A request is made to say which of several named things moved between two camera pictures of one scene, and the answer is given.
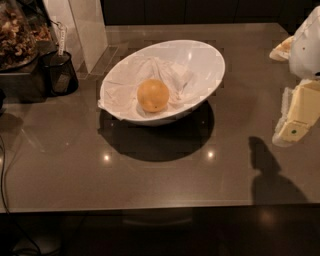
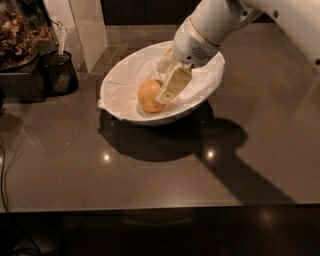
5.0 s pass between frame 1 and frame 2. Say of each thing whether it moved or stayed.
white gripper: moved
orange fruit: stayed
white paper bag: stayed
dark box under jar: stayed
